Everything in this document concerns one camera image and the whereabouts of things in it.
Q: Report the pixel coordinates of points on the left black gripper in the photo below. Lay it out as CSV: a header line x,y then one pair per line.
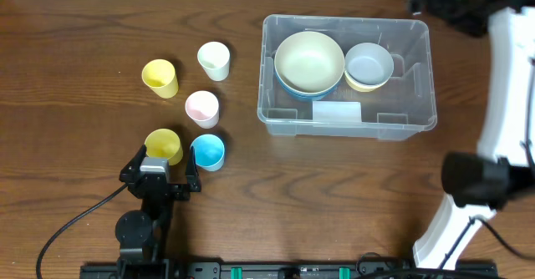
x,y
158,185

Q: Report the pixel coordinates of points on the yellow cup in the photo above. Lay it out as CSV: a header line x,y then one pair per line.
x,y
160,76
164,143

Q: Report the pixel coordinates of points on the light blue cup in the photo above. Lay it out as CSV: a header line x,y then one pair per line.
x,y
209,152

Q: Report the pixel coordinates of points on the pink cup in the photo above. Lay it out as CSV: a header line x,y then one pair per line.
x,y
203,108

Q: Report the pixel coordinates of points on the grey small bowl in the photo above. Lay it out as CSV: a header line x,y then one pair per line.
x,y
369,65

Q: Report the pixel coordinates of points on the yellow small bowl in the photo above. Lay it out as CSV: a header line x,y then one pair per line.
x,y
352,83

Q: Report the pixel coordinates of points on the pale green cup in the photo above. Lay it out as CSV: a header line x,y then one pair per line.
x,y
214,57

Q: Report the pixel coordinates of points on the cream large bowl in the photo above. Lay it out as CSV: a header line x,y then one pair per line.
x,y
309,63

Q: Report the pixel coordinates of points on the dark blue bowl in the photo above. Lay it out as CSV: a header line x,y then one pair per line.
x,y
307,97
282,84

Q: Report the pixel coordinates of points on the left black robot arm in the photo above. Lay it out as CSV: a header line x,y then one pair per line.
x,y
142,233

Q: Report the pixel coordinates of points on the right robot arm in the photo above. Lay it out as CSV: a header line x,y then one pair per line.
x,y
478,185

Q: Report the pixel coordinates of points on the clear plastic storage container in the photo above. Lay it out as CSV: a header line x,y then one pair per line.
x,y
404,106

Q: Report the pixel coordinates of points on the white label sticker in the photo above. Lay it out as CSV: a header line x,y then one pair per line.
x,y
337,112

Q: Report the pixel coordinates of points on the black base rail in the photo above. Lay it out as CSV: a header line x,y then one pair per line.
x,y
373,267

